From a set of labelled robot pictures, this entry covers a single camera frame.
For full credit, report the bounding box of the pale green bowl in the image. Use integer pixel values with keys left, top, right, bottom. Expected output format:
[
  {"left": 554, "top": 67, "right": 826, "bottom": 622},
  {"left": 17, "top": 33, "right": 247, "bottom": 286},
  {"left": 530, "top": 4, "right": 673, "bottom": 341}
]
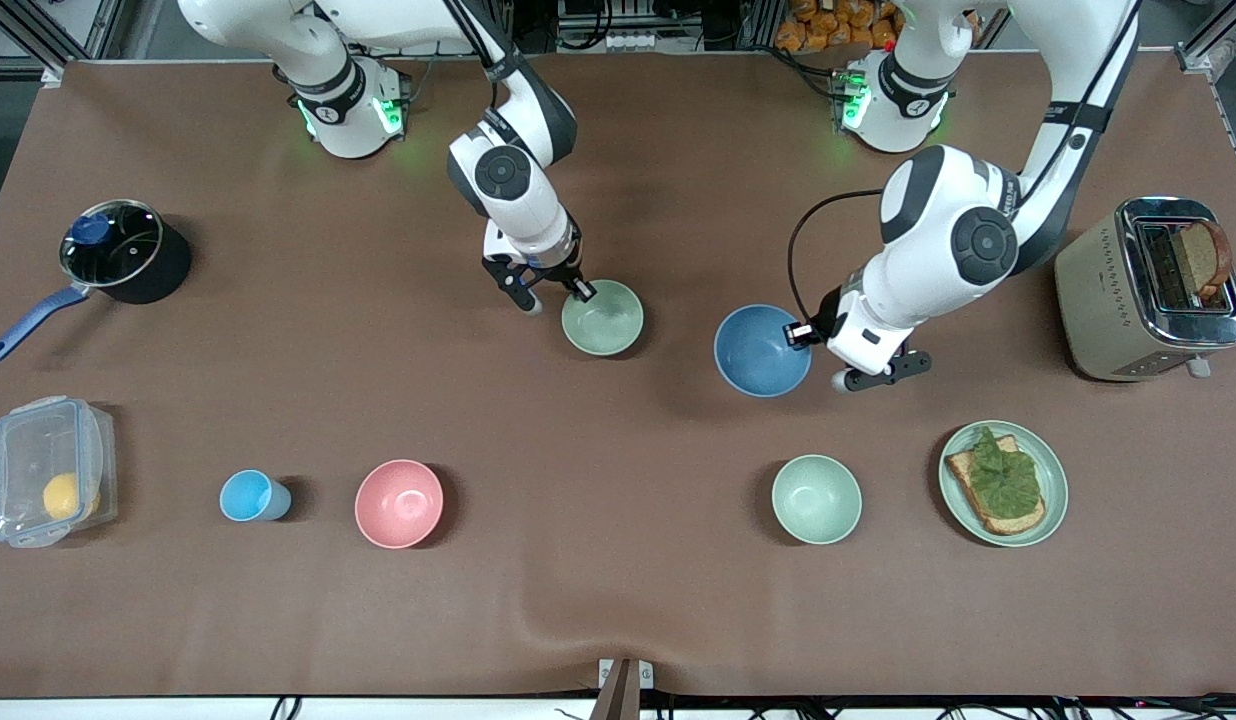
[
  {"left": 772, "top": 454, "right": 863, "bottom": 546},
  {"left": 561, "top": 279, "right": 645, "bottom": 357}
]

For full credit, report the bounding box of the blue bowl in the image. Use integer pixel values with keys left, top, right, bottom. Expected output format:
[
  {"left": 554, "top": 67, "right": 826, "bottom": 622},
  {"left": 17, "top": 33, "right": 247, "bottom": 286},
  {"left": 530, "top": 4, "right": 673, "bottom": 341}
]
[{"left": 714, "top": 304, "right": 813, "bottom": 399}]

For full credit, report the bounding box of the pink bowl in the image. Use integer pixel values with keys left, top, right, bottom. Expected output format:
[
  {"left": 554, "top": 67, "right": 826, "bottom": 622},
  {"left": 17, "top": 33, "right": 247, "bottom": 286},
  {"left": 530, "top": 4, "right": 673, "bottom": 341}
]
[{"left": 355, "top": 459, "right": 445, "bottom": 550}]

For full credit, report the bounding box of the brown table mat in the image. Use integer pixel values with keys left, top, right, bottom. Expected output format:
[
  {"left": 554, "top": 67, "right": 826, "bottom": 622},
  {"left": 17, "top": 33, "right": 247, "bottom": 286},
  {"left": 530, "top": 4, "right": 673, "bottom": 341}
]
[{"left": 0, "top": 50, "right": 1236, "bottom": 701}]

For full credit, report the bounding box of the green lettuce leaf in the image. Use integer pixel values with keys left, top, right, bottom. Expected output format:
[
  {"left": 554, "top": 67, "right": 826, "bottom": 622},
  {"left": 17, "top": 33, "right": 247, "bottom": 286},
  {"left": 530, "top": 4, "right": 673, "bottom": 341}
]
[{"left": 968, "top": 426, "right": 1041, "bottom": 521}]

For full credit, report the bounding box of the white power strip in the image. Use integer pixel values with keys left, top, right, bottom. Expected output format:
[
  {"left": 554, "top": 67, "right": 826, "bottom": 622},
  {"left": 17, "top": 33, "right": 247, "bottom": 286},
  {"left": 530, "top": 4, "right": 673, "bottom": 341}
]
[{"left": 600, "top": 30, "right": 684, "bottom": 53}]

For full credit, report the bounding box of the beige chrome toaster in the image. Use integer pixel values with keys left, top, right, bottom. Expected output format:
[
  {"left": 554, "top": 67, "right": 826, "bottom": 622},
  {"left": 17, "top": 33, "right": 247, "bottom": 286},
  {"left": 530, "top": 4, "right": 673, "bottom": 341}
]
[{"left": 1054, "top": 196, "right": 1236, "bottom": 383}]

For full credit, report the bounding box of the bread slice with crust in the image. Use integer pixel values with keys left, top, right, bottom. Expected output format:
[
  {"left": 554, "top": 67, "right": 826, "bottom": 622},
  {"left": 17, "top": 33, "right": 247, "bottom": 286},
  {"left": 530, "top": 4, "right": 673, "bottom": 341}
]
[{"left": 944, "top": 433, "right": 1047, "bottom": 537}]

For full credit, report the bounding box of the pale green plate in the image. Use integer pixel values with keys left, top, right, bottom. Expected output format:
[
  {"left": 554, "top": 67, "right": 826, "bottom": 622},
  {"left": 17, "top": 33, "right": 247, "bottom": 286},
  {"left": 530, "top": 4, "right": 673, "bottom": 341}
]
[{"left": 938, "top": 419, "right": 1070, "bottom": 549}]

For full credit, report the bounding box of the bag of orange snacks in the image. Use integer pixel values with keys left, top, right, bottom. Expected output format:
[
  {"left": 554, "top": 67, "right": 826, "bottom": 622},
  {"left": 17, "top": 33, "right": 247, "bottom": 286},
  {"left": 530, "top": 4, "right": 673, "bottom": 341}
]
[{"left": 775, "top": 0, "right": 901, "bottom": 56}]

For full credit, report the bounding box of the brown toast slice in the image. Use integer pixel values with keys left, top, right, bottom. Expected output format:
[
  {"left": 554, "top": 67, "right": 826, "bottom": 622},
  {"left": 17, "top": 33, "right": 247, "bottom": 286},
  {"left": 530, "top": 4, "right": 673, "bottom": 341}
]
[{"left": 1178, "top": 218, "right": 1234, "bottom": 301}]

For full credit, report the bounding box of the light blue cup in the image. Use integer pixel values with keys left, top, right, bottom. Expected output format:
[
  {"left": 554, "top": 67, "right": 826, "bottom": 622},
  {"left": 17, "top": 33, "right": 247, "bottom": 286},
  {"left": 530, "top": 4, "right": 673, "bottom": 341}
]
[{"left": 219, "top": 469, "right": 292, "bottom": 523}]

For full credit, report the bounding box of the glass pot lid blue knob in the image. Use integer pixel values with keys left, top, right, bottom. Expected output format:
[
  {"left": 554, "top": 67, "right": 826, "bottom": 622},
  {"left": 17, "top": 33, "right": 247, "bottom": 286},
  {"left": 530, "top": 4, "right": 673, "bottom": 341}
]
[{"left": 60, "top": 199, "right": 165, "bottom": 289}]

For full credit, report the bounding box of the yellow lemon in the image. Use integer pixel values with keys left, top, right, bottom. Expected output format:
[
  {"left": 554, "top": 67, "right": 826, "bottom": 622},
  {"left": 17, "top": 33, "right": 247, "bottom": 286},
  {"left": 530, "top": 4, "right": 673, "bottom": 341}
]
[{"left": 43, "top": 472, "right": 101, "bottom": 522}]

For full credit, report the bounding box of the clear plastic lidded container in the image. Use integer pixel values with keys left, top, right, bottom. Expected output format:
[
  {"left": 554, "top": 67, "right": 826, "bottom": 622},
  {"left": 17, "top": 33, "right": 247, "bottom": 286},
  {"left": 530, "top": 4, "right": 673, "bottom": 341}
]
[{"left": 0, "top": 395, "right": 119, "bottom": 549}]

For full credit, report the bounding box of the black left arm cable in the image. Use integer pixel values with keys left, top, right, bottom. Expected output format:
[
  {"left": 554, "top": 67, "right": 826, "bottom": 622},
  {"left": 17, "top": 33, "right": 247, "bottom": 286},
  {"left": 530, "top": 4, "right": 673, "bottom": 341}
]
[{"left": 787, "top": 0, "right": 1144, "bottom": 331}]

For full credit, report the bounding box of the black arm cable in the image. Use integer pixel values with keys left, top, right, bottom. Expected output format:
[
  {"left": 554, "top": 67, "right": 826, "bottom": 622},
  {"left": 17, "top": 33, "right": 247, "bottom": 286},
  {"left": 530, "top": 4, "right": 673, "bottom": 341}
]
[
  {"left": 787, "top": 0, "right": 1144, "bottom": 331},
  {"left": 446, "top": 0, "right": 524, "bottom": 111}
]

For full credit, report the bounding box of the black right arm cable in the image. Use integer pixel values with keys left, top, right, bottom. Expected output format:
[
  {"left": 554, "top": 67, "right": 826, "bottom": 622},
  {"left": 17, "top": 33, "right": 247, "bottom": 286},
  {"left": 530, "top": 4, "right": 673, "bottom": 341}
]
[{"left": 446, "top": 0, "right": 524, "bottom": 111}]

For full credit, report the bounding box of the metal table edge bracket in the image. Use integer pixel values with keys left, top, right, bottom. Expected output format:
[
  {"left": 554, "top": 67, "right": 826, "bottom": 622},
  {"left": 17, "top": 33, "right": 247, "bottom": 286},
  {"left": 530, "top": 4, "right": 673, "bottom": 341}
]
[{"left": 598, "top": 657, "right": 655, "bottom": 720}]

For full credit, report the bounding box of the black pot blue handle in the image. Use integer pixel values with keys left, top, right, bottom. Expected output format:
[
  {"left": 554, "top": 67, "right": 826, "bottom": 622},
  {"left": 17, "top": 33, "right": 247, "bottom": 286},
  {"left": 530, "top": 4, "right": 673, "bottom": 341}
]
[{"left": 0, "top": 198, "right": 193, "bottom": 364}]

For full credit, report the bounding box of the aluminium frame rail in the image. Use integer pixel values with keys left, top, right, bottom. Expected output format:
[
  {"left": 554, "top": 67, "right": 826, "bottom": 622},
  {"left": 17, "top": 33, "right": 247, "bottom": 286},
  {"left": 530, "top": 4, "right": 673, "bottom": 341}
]
[
  {"left": 1173, "top": 0, "right": 1236, "bottom": 73},
  {"left": 0, "top": 0, "right": 129, "bottom": 86}
]

